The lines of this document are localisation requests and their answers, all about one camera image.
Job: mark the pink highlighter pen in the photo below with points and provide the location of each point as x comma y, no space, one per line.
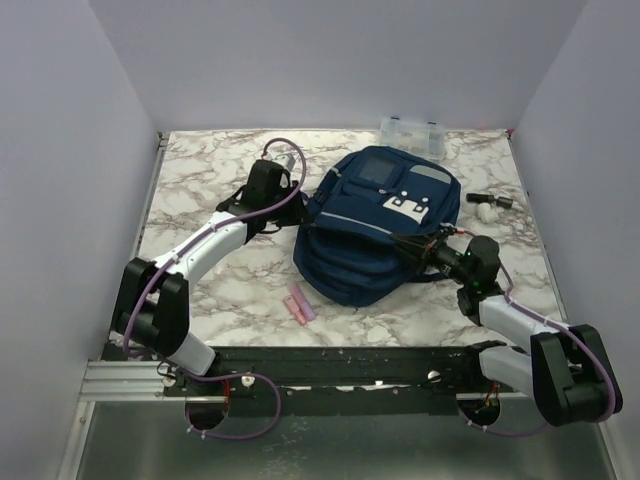
306,311

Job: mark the black and white cylinder tool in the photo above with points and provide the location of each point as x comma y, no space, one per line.
487,205

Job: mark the aluminium front mounting rail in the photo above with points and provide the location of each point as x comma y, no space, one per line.
320,413

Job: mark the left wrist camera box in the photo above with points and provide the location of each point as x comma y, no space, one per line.
288,160

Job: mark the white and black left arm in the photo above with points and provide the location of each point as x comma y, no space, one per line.
153,303

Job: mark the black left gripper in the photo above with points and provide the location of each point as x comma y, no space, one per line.
298,213

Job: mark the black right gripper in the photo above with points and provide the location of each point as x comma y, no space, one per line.
423,245

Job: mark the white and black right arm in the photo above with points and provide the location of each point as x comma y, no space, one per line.
564,369

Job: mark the navy blue student backpack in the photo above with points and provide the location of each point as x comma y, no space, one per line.
346,250

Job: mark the clear plastic screw organiser box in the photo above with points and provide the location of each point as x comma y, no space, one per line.
422,139

